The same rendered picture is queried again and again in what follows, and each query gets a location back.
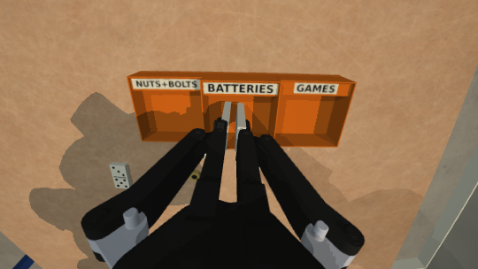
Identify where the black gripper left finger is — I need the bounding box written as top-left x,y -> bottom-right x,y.
81,101 -> 231,269

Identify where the brass hex nut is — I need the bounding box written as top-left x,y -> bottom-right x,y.
189,169 -> 200,181

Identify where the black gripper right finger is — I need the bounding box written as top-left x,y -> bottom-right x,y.
235,103 -> 365,269

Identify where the orange three-compartment bin rack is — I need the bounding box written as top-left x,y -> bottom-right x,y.
127,71 -> 357,150

